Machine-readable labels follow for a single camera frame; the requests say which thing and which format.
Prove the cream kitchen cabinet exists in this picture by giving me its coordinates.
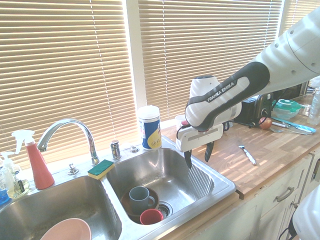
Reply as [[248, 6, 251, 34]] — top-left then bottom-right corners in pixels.
[[172, 149, 320, 240]]

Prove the black toaster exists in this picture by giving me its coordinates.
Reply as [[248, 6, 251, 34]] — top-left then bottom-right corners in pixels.
[[233, 91, 275, 126]]

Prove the wipes canister yellow blue label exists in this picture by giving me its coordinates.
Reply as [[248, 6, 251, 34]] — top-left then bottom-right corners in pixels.
[[138, 105, 163, 152]]

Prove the white rounded robot part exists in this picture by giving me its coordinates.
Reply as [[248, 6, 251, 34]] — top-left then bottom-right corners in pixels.
[[291, 191, 320, 240]]

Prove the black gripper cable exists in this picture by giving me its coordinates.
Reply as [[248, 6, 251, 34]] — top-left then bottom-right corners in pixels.
[[176, 123, 187, 140]]

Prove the brown bowl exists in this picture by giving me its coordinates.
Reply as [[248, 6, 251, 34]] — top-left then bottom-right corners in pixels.
[[120, 186, 161, 219]]

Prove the green lidded plastic container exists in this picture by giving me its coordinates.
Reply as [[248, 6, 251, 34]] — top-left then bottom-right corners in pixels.
[[271, 98, 302, 121]]

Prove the red spray bottle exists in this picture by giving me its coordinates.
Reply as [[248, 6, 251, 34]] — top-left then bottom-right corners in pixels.
[[11, 130, 56, 191]]

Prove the wide beige window blind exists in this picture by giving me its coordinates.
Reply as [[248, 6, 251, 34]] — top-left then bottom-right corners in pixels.
[[0, 0, 134, 171]]

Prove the brass drawer handle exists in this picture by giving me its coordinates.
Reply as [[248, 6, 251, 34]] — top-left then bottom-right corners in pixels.
[[275, 186, 296, 202]]

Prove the clear soap pump bottle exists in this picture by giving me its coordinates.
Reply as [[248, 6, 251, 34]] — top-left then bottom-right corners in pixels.
[[0, 151, 31, 200]]

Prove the white handled steel fork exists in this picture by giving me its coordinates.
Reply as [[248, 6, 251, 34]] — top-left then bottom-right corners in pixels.
[[237, 144, 258, 166]]

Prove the green and yellow sponge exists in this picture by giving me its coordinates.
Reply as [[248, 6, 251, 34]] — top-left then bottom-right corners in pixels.
[[87, 159, 116, 181]]

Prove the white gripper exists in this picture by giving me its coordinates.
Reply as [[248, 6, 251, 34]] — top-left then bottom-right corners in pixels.
[[175, 123, 224, 169]]

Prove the red cup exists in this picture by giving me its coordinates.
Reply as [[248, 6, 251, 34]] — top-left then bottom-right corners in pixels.
[[139, 208, 165, 226]]

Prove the blue liquid bottle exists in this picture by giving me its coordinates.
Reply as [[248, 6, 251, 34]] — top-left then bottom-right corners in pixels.
[[0, 164, 11, 206]]

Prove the red apple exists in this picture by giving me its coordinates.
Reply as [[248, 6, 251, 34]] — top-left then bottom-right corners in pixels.
[[258, 116, 273, 130]]

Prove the metal drain strainer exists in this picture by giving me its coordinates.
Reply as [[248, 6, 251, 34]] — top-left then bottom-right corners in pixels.
[[157, 202, 174, 217]]

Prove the grey mug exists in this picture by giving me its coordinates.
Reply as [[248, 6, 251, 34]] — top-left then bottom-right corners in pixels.
[[128, 186, 157, 214]]

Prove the medium beige window blind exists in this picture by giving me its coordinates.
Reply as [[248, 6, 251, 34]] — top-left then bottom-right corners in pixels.
[[137, 0, 284, 124]]

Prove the chrome curved faucet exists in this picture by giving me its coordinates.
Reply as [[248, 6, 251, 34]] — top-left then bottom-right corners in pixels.
[[36, 118, 101, 166]]

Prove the narrow beige window blind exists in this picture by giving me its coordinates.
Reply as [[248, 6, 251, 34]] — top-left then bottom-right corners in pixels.
[[283, 0, 320, 34]]

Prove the chrome faucet handle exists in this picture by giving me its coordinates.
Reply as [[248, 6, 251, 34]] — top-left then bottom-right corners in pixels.
[[110, 139, 123, 161]]

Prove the teal knife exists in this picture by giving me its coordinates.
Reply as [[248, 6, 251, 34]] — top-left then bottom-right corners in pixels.
[[271, 115, 317, 136]]

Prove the pink bowl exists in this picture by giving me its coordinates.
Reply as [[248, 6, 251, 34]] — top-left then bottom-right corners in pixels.
[[39, 217, 92, 240]]

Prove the clear water bottle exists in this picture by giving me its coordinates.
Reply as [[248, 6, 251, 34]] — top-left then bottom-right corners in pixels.
[[306, 87, 320, 126]]

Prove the white plate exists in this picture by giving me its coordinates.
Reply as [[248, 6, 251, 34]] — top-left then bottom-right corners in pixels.
[[174, 114, 189, 131]]

